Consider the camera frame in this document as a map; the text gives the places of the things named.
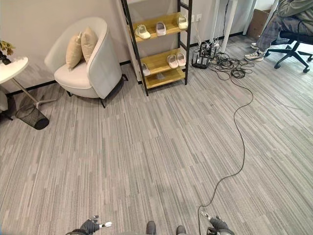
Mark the black office chair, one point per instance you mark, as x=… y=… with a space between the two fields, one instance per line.
x=293 y=49

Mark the robot dark foot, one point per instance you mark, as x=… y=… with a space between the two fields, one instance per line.
x=181 y=230
x=151 y=227

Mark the robot right five-finger hand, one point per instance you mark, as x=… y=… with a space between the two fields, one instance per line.
x=218 y=224

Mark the person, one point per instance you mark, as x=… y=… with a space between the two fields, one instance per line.
x=276 y=27

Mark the robot left dark foot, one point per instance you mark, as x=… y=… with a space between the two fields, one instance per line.
x=151 y=227

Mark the black mesh wastebasket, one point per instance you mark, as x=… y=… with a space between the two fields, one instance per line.
x=33 y=117

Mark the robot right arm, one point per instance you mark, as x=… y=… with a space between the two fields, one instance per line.
x=221 y=233

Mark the white power strip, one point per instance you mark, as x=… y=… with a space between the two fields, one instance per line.
x=215 y=43

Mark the robot left five-finger hand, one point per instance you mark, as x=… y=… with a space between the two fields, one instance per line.
x=89 y=226

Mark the pale pink slipper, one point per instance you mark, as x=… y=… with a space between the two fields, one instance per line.
x=161 y=28
x=172 y=61
x=146 y=69
x=181 y=59

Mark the black frame wooden shoe rack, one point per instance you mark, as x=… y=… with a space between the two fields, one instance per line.
x=160 y=62

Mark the white wall socket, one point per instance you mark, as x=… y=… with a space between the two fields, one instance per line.
x=199 y=17

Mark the white desk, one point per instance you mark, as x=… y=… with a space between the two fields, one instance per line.
x=230 y=22

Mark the round white side table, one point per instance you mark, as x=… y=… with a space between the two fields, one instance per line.
x=12 y=68

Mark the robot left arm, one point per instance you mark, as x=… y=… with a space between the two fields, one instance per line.
x=73 y=232

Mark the robot right dark foot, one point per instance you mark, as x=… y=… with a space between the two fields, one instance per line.
x=181 y=230

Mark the cream slipper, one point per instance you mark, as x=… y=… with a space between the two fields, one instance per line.
x=183 y=22
x=142 y=31

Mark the white armchair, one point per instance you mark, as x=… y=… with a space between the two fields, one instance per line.
x=97 y=66

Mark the beige cushion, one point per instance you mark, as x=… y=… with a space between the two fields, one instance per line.
x=74 y=51
x=88 y=43

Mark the potted plant in dark vase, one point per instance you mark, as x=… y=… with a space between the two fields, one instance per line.
x=5 y=50

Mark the cardboard box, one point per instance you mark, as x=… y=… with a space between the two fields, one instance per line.
x=258 y=23

